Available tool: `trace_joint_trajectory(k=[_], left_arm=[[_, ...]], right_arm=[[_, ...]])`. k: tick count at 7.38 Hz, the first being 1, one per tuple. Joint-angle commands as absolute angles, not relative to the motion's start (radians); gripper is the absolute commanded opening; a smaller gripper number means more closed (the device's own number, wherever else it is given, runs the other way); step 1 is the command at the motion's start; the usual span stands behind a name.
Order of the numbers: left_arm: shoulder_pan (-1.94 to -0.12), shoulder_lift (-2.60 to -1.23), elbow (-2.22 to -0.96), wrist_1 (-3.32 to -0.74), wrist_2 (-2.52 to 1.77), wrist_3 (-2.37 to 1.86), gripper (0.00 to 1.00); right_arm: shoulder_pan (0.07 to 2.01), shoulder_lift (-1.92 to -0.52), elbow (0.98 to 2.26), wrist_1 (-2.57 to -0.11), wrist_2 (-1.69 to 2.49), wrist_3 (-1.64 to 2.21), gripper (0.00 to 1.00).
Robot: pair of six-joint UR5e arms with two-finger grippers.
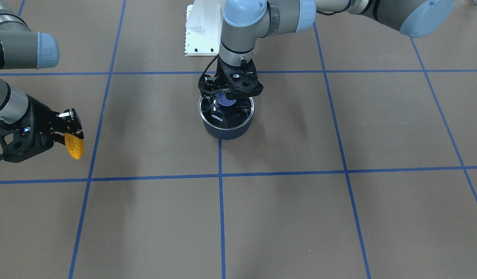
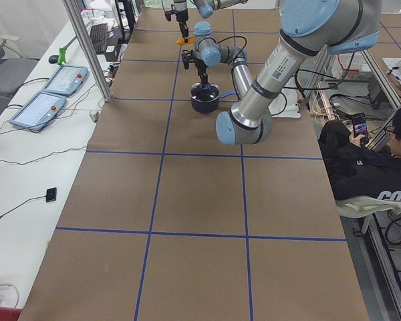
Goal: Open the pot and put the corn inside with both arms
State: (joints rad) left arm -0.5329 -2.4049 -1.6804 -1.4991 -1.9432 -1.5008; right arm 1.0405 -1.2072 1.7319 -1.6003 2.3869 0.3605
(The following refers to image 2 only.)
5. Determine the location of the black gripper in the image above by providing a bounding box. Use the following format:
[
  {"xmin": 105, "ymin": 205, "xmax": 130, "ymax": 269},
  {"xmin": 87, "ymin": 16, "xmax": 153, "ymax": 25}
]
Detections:
[
  {"xmin": 164, "ymin": 3, "xmax": 188, "ymax": 38},
  {"xmin": 181, "ymin": 49, "xmax": 209, "ymax": 90}
]

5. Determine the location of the yellow plastic corn cob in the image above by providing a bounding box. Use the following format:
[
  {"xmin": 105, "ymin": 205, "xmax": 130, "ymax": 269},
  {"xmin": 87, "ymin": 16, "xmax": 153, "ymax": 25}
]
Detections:
[{"xmin": 176, "ymin": 36, "xmax": 195, "ymax": 45}]

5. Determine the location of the glass pot lid blue knob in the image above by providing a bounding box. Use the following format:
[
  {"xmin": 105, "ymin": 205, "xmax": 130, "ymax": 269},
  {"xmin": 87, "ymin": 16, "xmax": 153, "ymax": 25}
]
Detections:
[{"xmin": 190, "ymin": 83, "xmax": 220, "ymax": 102}]

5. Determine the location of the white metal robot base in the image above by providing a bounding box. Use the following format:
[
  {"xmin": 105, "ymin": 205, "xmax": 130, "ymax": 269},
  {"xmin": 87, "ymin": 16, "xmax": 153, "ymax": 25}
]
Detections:
[{"xmin": 269, "ymin": 89, "xmax": 301, "ymax": 118}]

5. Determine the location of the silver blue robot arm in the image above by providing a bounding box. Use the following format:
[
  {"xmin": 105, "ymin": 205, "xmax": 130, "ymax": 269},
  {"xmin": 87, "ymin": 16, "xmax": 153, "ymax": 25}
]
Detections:
[
  {"xmin": 161, "ymin": 0, "xmax": 247, "ymax": 42},
  {"xmin": 182, "ymin": 1, "xmax": 382, "ymax": 145}
]

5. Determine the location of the dark blue saucepan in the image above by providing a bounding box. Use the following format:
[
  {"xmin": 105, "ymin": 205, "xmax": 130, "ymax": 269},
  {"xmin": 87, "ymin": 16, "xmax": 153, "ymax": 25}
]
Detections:
[{"xmin": 190, "ymin": 82, "xmax": 238, "ymax": 114}]

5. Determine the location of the black keyboard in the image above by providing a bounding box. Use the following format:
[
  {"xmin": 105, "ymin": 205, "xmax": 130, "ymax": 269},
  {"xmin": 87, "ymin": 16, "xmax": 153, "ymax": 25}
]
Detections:
[{"xmin": 90, "ymin": 23, "xmax": 108, "ymax": 54}]

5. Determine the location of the green clamp tool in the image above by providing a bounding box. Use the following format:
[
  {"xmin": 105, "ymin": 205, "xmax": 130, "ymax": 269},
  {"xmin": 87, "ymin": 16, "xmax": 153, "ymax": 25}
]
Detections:
[{"xmin": 48, "ymin": 46, "xmax": 67, "ymax": 65}]

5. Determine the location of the far blue teach pendant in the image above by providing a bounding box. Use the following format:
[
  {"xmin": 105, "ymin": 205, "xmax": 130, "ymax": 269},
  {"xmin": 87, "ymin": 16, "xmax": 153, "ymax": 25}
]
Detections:
[{"xmin": 42, "ymin": 65, "xmax": 88, "ymax": 97}]

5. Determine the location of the blue teach pendant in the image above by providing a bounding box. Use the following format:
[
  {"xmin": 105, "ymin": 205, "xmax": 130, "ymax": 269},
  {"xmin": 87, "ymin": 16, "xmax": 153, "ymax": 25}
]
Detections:
[
  {"xmin": 42, "ymin": 65, "xmax": 88, "ymax": 97},
  {"xmin": 9, "ymin": 91, "xmax": 67, "ymax": 132}
]

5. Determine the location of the near blue teach pendant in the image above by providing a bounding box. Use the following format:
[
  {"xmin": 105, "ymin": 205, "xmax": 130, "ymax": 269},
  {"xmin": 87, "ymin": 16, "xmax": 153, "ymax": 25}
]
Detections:
[{"xmin": 9, "ymin": 91, "xmax": 67, "ymax": 132}]

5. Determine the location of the black smartphone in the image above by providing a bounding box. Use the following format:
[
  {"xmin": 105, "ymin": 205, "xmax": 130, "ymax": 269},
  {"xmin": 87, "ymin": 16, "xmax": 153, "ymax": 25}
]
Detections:
[{"xmin": 352, "ymin": 112, "xmax": 370, "ymax": 145}]

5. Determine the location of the seated person in black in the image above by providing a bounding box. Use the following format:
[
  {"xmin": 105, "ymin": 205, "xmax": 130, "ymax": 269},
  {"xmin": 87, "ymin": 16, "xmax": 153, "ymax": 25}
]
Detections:
[{"xmin": 318, "ymin": 107, "xmax": 401, "ymax": 201}]

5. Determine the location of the grey office chair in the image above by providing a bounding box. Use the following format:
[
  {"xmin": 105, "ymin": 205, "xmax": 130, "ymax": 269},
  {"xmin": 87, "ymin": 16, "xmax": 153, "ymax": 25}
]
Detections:
[{"xmin": 0, "ymin": 31, "xmax": 39, "ymax": 98}]

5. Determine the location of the small black square sensor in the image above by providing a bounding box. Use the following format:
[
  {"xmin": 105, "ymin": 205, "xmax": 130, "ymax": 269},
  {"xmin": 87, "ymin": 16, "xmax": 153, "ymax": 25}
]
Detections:
[{"xmin": 45, "ymin": 187, "xmax": 57, "ymax": 203}]

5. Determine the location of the white plastic chair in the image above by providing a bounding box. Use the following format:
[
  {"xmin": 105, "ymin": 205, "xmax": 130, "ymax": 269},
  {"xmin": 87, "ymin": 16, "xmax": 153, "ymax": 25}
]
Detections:
[{"xmin": 336, "ymin": 196, "xmax": 401, "ymax": 235}]

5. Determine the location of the aluminium frame post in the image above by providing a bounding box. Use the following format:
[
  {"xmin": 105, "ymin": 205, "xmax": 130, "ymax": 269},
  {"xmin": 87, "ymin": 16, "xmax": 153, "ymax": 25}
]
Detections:
[{"xmin": 62, "ymin": 0, "xmax": 112, "ymax": 102}]

